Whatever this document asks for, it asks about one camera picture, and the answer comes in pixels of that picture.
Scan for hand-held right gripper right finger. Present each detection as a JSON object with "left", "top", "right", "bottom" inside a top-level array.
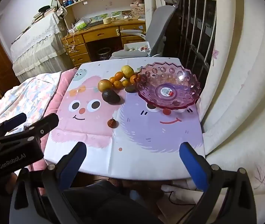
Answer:
[{"left": 179, "top": 142, "right": 257, "bottom": 224}]

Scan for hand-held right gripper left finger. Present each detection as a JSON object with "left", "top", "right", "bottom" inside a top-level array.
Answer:
[{"left": 10, "top": 142, "right": 87, "bottom": 224}]

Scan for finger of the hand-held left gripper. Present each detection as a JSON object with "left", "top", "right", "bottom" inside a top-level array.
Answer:
[
  {"left": 0, "top": 113, "right": 60, "bottom": 146},
  {"left": 0, "top": 113, "right": 28, "bottom": 137}
]

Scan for red-yellow apple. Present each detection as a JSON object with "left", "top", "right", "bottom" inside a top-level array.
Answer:
[{"left": 97, "top": 79, "right": 113, "bottom": 92}]

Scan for purple glass plate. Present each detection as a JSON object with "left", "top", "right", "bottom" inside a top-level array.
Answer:
[{"left": 136, "top": 62, "right": 202, "bottom": 110}]

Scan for floral quilt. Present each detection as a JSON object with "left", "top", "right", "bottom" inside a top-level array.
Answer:
[{"left": 0, "top": 71, "right": 63, "bottom": 133}]

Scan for pink blanket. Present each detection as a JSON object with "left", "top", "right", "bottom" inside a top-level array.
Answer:
[{"left": 30, "top": 68, "right": 78, "bottom": 171}]

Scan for cartoon printed tablecloth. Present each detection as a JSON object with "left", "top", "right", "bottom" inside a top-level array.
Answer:
[{"left": 44, "top": 57, "right": 206, "bottom": 181}]

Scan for person's dark trousers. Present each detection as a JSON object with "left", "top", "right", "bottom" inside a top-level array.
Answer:
[{"left": 62, "top": 180, "right": 170, "bottom": 224}]

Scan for white lace cover cloth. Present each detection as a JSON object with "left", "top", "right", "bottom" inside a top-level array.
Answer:
[{"left": 10, "top": 12, "right": 65, "bottom": 76}]

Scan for wastebasket with dark liner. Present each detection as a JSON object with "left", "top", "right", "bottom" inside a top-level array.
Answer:
[{"left": 97, "top": 47, "right": 112, "bottom": 61}]

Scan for white embroidered curtain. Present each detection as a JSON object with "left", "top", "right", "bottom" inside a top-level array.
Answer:
[
  {"left": 199, "top": 0, "right": 265, "bottom": 224},
  {"left": 144, "top": 0, "right": 166, "bottom": 26}
]

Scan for green tissue box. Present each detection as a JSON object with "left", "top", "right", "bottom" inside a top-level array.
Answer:
[{"left": 73, "top": 17, "right": 91, "bottom": 31}]

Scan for wooden desk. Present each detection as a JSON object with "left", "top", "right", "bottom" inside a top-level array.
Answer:
[{"left": 62, "top": 20, "right": 147, "bottom": 68}]

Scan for wooden bookshelf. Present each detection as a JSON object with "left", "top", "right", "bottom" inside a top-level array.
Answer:
[{"left": 53, "top": 0, "right": 144, "bottom": 32}]

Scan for stack of books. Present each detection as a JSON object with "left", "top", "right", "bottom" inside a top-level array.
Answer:
[{"left": 32, "top": 5, "right": 56, "bottom": 21}]

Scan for white plastic basket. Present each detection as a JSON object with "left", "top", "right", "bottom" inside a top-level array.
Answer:
[{"left": 124, "top": 41, "right": 150, "bottom": 52}]

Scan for grey office chair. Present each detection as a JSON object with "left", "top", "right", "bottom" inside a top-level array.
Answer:
[{"left": 109, "top": 0, "right": 181, "bottom": 60}]

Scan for metal window bars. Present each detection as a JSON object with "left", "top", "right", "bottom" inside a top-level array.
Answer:
[{"left": 165, "top": 0, "right": 217, "bottom": 75}]

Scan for white cables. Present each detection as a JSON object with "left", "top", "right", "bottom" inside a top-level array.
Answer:
[{"left": 64, "top": 31, "right": 77, "bottom": 53}]

